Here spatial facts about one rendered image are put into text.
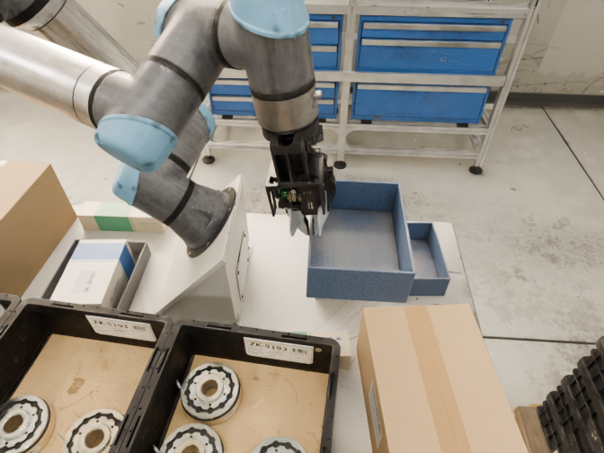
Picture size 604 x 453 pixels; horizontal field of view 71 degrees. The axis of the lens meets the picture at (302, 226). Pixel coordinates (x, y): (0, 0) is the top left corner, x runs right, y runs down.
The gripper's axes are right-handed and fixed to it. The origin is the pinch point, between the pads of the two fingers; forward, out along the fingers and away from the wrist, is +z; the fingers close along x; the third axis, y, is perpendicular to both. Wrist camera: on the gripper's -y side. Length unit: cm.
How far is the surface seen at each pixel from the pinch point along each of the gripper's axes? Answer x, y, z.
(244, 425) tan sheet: -13.3, 20.6, 27.3
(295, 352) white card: -4.9, 9.6, 22.3
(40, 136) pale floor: -210, -184, 83
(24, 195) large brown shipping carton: -76, -27, 12
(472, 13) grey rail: 59, -169, 30
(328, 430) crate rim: 2.0, 23.8, 19.4
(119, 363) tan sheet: -39.0, 11.5, 23.7
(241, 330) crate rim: -13.9, 8.2, 17.1
